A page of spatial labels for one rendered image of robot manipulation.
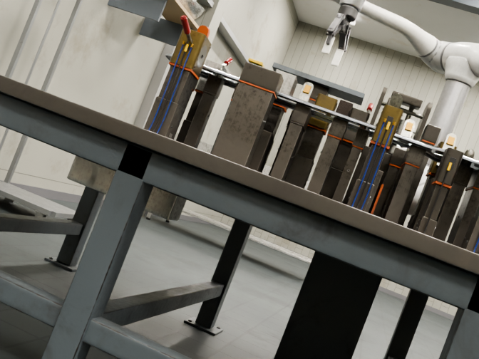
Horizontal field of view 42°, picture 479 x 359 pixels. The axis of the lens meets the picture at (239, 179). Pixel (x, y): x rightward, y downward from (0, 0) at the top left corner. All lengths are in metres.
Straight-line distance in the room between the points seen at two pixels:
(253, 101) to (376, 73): 10.37
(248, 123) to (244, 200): 0.51
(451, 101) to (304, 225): 1.43
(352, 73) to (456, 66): 9.54
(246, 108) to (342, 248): 0.67
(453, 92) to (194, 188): 1.52
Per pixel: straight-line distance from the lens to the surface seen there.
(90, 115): 1.54
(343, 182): 2.05
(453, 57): 2.76
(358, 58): 12.32
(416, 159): 2.03
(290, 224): 1.41
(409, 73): 12.24
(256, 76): 1.92
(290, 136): 2.03
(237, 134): 1.90
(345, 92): 2.40
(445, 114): 2.70
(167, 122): 1.92
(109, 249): 1.53
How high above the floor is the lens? 0.63
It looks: 2 degrees up
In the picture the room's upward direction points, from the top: 21 degrees clockwise
